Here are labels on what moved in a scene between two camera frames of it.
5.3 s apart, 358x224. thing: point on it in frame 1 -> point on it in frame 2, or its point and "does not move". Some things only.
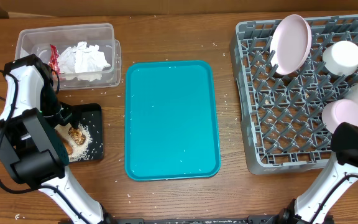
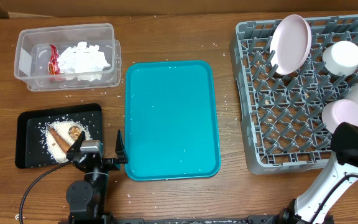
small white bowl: (338, 111) does not move
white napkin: (82, 58) does not move
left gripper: (70, 112) -> (113, 164)
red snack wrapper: (54, 63) does not move
